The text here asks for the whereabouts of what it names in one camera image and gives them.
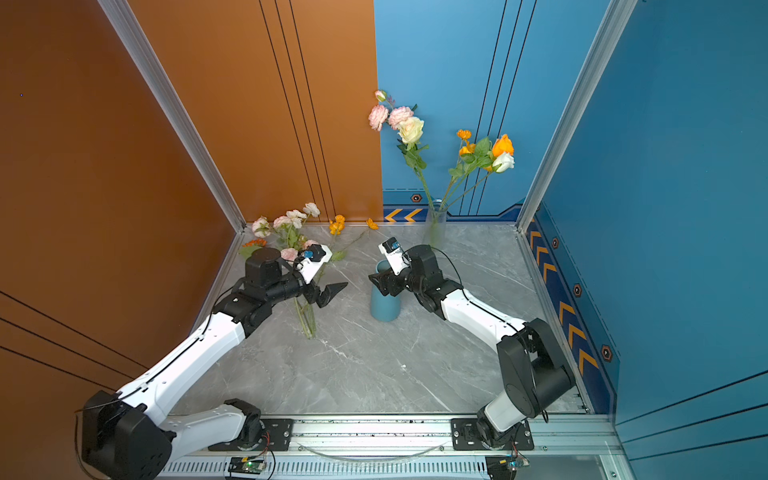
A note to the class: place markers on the aluminium corner post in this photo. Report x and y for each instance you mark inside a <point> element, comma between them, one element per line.
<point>126,25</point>
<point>601,50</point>

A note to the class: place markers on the orange poppy stem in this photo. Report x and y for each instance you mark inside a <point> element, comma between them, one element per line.
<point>340,243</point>

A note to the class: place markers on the left aluminium corner post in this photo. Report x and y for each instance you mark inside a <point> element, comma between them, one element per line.
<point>126,25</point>

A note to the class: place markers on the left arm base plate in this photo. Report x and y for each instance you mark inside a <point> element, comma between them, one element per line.
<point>273,434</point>

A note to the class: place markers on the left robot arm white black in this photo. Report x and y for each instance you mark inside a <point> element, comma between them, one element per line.
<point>132,434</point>

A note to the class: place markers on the orange sunflower stem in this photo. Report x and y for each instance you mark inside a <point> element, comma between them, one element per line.
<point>247,249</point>

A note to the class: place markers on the pink rose branch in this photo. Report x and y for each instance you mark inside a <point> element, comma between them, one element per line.
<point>386,113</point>

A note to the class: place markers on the pink carnation flower stem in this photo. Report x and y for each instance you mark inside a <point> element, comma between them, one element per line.
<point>304,311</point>

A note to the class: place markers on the left circuit board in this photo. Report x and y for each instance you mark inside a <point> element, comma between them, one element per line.
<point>246,467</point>

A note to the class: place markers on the cream rose stem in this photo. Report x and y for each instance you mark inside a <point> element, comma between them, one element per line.
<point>410,132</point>

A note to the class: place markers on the right aluminium corner post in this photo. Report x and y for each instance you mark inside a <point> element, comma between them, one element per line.
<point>601,50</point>

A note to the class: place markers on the right circuit board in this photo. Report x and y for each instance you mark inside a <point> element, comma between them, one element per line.
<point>505,467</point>

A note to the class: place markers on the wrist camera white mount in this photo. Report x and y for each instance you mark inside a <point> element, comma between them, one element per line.
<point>395,255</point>
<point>311,261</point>

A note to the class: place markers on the large orange rose stem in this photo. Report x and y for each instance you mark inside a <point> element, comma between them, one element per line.
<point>482,146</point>

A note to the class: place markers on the small orange flower sprig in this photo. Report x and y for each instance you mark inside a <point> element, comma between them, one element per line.
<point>465,147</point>

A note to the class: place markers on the pale pink flower spray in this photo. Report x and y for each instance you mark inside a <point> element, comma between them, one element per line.
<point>292,220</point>

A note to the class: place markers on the teal cylinder vase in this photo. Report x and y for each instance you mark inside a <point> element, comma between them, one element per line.
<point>384,308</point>

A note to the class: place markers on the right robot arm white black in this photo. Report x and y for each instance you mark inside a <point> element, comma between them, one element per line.
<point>535,370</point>

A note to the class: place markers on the clear ribbed glass vase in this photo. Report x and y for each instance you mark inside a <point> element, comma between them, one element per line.
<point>435,225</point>

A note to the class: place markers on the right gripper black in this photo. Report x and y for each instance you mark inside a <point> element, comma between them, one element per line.
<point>385,281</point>

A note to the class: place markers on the circuit board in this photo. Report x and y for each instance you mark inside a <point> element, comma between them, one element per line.
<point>505,467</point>
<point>246,467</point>

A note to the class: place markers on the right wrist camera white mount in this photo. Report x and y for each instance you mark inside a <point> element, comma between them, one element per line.
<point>395,255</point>

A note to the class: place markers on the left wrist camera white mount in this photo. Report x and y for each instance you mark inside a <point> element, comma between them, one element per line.
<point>311,261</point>

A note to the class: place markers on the aluminium front rail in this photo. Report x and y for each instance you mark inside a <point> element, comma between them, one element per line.
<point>387,435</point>

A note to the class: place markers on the white rose stem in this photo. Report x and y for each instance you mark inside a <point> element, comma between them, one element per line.
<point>489,163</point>

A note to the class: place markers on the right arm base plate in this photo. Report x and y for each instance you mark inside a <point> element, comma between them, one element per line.
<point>471,434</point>

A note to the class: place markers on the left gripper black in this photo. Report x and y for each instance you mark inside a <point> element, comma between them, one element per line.
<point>324,298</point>

